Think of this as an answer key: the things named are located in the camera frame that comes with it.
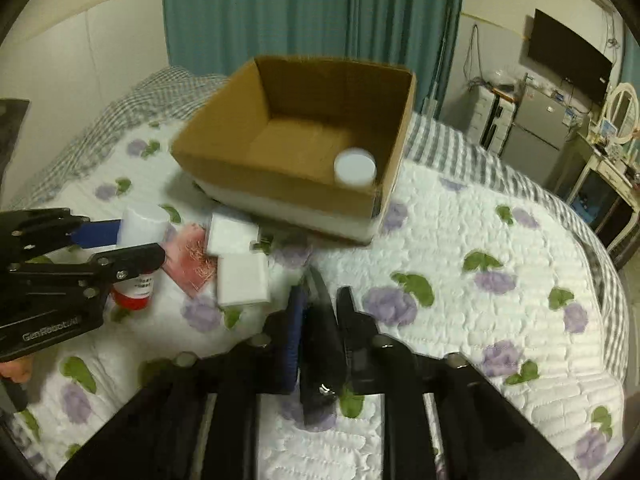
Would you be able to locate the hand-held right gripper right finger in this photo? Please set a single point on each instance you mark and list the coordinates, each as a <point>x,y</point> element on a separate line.
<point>352,332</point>

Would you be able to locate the white round jar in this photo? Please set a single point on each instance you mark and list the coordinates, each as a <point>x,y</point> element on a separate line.
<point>354,166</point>

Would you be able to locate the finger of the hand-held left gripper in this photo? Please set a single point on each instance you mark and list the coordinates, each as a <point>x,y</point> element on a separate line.
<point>97,234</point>
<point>130,259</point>

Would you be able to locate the brown cardboard box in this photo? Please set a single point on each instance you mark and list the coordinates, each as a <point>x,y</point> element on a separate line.
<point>300,110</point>

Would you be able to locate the white oval mirror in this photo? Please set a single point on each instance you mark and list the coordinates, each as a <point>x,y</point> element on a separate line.
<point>620,110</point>

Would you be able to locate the white drawer cabinet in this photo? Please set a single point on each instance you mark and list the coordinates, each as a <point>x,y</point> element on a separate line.
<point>481,115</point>

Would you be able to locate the white headboard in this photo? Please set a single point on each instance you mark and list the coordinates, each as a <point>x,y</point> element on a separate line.
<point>85,60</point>

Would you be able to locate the red bottle with white cap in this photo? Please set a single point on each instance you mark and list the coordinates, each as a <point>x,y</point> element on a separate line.
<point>144,229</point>

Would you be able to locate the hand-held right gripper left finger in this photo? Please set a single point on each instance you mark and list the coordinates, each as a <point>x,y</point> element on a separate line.
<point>291,340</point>

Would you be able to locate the pink packet of clips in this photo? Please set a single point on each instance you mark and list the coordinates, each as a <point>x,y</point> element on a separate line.
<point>187,257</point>

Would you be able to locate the white rectangular block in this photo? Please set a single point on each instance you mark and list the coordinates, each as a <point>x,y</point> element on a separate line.
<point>243,280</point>
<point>231,234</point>

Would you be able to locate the white dressing table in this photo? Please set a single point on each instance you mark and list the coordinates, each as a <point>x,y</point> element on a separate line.
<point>600,185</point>

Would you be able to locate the black slim tool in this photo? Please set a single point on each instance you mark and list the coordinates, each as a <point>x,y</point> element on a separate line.
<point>320,345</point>

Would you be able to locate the white floral quilt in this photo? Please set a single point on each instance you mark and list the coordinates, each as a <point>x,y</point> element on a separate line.
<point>450,240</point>

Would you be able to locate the person's left hand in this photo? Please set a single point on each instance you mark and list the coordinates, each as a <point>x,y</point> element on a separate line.
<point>11,371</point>

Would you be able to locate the grey refrigerator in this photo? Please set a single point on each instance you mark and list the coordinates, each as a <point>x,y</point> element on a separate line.
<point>537,130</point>

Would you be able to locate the black wall television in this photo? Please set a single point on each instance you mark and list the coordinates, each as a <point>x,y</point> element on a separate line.
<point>567,57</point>

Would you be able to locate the teal curtain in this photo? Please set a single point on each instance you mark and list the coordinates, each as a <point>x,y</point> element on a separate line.
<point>280,10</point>

